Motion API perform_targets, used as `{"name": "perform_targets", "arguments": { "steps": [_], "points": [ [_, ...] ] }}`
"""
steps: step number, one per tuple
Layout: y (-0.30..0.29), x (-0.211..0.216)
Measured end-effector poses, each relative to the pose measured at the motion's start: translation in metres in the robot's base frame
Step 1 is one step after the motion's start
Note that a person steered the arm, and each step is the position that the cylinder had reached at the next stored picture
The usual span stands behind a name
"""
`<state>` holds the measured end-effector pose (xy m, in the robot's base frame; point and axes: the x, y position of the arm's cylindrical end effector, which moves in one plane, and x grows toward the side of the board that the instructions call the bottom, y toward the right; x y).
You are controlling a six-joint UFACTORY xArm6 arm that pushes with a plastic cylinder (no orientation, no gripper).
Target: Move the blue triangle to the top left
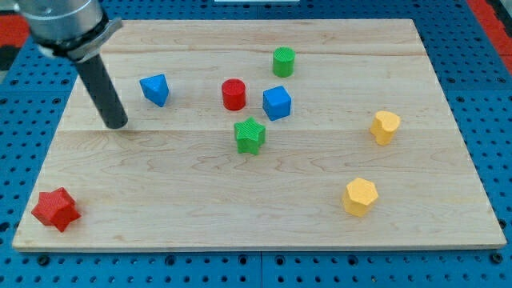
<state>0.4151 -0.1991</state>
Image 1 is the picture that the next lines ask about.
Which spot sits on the red cylinder block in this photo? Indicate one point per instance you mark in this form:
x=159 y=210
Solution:
x=234 y=94

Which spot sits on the yellow hexagon block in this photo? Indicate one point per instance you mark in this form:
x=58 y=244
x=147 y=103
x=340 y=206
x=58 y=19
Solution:
x=359 y=197

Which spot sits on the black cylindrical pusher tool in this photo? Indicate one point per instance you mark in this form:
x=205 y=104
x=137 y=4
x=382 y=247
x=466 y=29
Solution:
x=96 y=80

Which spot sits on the green star block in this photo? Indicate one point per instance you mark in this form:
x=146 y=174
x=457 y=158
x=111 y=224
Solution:
x=249 y=136

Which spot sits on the blue cube block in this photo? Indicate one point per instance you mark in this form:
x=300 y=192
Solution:
x=276 y=103

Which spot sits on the green cylinder block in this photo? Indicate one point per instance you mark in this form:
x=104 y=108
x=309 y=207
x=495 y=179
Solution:
x=283 y=61

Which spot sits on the red star block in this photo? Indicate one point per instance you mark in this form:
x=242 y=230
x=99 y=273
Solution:
x=56 y=208

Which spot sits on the light wooden board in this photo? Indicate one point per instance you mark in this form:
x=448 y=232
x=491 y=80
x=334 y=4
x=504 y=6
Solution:
x=173 y=180

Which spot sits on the blue triangle block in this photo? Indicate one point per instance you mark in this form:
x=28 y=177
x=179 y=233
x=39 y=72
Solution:
x=155 y=89

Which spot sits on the yellow heart block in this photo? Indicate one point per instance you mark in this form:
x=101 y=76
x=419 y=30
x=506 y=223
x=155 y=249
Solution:
x=384 y=126

